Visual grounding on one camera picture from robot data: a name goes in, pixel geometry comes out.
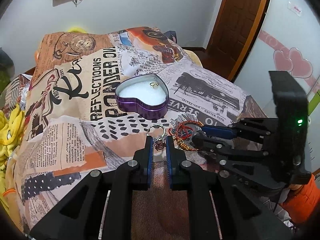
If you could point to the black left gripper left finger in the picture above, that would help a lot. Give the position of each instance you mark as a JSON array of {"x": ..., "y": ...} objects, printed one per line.
[{"x": 100, "y": 205}]

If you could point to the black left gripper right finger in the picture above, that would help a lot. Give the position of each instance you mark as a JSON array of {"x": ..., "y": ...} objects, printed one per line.
[{"x": 219, "y": 206}]

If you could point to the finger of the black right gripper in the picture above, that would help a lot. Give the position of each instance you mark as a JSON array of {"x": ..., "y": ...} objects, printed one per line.
[{"x": 205, "y": 143}]

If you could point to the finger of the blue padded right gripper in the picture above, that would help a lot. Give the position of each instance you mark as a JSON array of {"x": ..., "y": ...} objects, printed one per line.
[{"x": 219, "y": 131}]

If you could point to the red gold braided bangle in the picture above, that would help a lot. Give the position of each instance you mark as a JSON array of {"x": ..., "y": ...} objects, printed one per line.
[{"x": 184, "y": 131}]

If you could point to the purple heart-shaped tin box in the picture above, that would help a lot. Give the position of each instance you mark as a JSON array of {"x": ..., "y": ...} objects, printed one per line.
[{"x": 146, "y": 95}]

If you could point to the orange cloth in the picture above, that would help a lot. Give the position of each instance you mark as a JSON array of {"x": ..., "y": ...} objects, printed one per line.
[{"x": 301, "y": 201}]

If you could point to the newspaper print bed cover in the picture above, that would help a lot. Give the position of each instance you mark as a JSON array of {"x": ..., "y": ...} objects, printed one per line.
[{"x": 73, "y": 124}]

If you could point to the yellow cartoon blanket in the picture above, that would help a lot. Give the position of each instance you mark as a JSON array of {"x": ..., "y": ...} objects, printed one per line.
[{"x": 11, "y": 137}]

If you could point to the brown wooden door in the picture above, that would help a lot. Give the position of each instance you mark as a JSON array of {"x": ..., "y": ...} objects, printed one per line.
[{"x": 234, "y": 31}]

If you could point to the pink heart wall sticker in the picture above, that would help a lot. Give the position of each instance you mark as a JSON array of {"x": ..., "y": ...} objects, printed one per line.
[{"x": 290, "y": 60}]

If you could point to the white wall label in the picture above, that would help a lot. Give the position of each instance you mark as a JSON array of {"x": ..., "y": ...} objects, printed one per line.
[{"x": 294, "y": 8}]

